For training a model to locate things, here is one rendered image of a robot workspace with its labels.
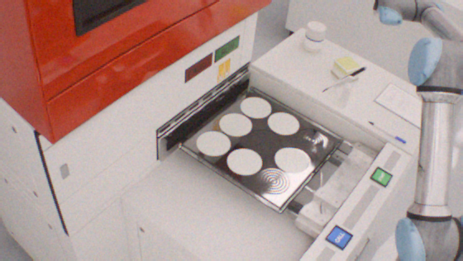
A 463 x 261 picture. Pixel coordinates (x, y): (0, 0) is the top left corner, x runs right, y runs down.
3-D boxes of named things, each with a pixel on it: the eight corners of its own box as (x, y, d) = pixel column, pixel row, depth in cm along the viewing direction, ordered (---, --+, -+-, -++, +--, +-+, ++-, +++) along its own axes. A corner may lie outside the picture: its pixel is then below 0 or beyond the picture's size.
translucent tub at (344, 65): (329, 73, 161) (333, 58, 156) (345, 69, 164) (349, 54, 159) (342, 87, 156) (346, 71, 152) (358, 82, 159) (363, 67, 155)
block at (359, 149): (350, 152, 147) (352, 146, 145) (355, 146, 149) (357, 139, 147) (371, 164, 144) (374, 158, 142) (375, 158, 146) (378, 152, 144)
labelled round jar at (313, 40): (299, 46, 171) (303, 26, 164) (308, 40, 175) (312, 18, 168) (316, 55, 168) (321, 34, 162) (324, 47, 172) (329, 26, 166)
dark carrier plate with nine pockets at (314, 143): (183, 145, 141) (183, 144, 140) (250, 90, 161) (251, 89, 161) (279, 207, 128) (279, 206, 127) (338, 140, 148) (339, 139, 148)
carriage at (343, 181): (293, 225, 129) (295, 219, 127) (352, 153, 151) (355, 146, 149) (317, 240, 126) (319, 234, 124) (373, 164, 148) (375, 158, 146)
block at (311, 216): (297, 217, 127) (299, 211, 125) (303, 210, 129) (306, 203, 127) (321, 232, 124) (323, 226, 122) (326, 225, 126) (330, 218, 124)
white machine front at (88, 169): (64, 232, 123) (33, 130, 95) (240, 92, 172) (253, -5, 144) (71, 239, 122) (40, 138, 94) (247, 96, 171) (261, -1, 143)
